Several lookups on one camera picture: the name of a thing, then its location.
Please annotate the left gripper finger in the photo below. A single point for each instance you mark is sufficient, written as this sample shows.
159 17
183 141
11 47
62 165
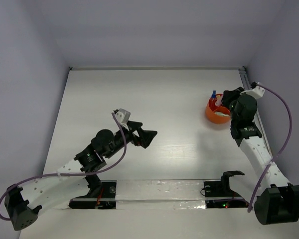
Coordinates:
146 137
134 125

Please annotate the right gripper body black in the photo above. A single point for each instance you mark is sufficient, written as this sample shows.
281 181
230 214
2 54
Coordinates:
231 100

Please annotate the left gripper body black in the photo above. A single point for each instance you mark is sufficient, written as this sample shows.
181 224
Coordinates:
130 137

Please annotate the clear bottle blue cap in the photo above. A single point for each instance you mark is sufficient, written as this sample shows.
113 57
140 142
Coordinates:
213 98

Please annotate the pink highlighter pen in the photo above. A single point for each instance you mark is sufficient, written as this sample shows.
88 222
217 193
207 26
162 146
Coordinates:
218 102

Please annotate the green highlighter pen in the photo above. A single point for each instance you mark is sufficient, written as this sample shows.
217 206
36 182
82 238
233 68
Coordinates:
222 114

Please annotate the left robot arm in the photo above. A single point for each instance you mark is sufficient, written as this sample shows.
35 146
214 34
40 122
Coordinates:
28 199

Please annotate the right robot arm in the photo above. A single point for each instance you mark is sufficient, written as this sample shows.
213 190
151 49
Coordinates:
274 200

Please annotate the orange round organizer container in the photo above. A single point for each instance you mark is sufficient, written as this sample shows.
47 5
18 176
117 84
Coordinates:
211 109

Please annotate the silver taped front panel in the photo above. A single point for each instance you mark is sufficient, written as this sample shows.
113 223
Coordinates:
159 195

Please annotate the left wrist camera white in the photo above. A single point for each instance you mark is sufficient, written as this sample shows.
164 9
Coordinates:
121 116

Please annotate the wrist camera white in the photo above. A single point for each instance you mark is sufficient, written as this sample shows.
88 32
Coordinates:
121 116
255 91

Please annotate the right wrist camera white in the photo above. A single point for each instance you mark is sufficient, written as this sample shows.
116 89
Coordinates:
255 91

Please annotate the aluminium rail right edge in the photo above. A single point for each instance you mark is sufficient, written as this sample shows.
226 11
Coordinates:
257 119

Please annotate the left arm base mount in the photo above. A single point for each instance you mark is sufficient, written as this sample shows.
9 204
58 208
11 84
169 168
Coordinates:
101 195

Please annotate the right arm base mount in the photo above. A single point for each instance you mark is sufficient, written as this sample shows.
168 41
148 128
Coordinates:
219 195

